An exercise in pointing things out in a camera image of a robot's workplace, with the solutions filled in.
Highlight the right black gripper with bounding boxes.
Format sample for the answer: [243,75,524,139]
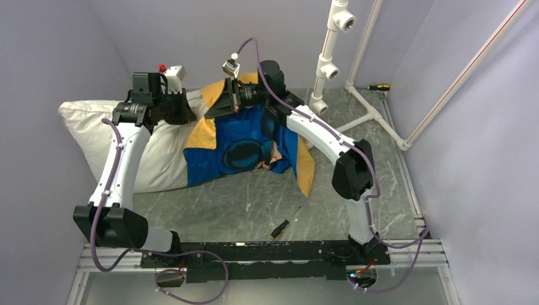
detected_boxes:
[205,76,270,119]

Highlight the white pillow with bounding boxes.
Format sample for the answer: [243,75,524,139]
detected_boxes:
[58,100,196,194]

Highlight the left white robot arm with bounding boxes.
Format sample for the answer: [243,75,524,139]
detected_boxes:
[73,65,196,267]

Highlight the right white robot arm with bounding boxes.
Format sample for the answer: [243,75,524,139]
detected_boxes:
[205,58,381,264]

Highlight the black yellow screwdriver on table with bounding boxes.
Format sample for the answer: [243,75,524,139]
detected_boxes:
[270,205,302,240]

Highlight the screwdriver at back right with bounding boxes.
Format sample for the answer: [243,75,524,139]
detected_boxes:
[367,84,390,92]

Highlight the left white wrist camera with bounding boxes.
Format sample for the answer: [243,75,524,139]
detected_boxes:
[157,64,186,94]

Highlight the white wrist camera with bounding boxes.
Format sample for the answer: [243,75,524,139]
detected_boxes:
[157,64,186,94]
[222,53,240,79]

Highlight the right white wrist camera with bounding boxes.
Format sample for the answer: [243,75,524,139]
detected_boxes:
[222,53,240,79]

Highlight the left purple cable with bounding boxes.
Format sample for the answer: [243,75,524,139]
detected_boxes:
[89,118,230,305]

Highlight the purple cable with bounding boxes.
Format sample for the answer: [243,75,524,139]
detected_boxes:
[89,118,230,305]
[235,37,431,295]

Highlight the white PVC pipe frame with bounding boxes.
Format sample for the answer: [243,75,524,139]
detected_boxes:
[309,0,527,151]

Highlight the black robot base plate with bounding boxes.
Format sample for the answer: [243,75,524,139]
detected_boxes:
[140,238,390,283]

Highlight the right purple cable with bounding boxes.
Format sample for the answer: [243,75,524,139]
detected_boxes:
[235,37,431,295]

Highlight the aluminium rail frame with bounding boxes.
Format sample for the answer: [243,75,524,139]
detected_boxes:
[67,90,462,305]

